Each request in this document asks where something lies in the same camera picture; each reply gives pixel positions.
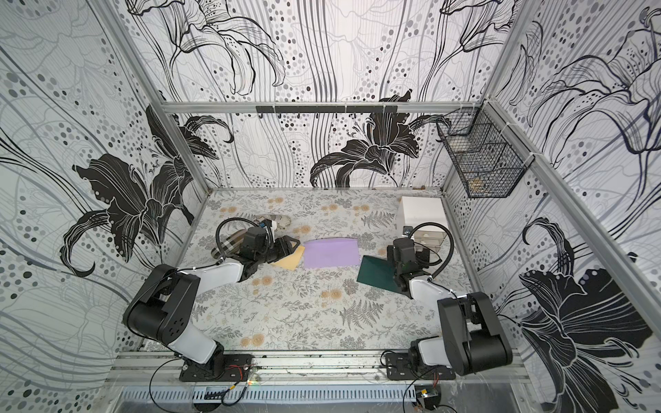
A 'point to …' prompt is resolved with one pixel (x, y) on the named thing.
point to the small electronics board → (429, 396)
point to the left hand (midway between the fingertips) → (297, 247)
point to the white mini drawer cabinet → (415, 211)
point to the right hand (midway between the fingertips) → (413, 244)
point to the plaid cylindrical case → (231, 244)
